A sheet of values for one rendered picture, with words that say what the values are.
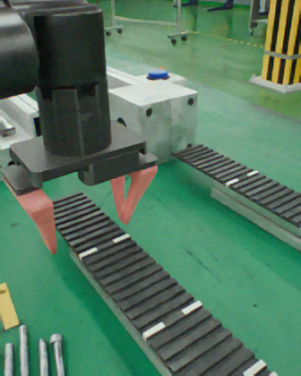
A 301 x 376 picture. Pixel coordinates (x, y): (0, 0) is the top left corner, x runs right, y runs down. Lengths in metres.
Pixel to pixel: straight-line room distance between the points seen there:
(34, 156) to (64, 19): 0.11
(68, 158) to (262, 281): 0.20
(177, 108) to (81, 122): 0.27
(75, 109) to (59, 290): 0.17
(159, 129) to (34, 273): 0.26
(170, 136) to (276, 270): 0.25
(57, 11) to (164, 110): 0.28
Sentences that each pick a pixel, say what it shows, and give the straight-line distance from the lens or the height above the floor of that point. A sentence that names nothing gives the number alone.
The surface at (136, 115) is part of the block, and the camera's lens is 0.51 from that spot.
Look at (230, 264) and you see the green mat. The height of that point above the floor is 0.78.
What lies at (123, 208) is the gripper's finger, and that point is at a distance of 0.39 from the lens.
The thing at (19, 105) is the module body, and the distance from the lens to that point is 0.58.
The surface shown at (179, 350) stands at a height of 0.81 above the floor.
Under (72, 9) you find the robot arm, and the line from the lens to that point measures 0.28.
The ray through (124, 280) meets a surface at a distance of 0.31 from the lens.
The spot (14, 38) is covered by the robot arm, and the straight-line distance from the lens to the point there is 0.26.
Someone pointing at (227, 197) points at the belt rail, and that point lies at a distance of 0.46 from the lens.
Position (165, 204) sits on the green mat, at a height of 0.78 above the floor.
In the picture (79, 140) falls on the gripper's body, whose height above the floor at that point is 0.92.
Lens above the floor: 1.03
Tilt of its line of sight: 29 degrees down
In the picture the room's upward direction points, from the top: 1 degrees counter-clockwise
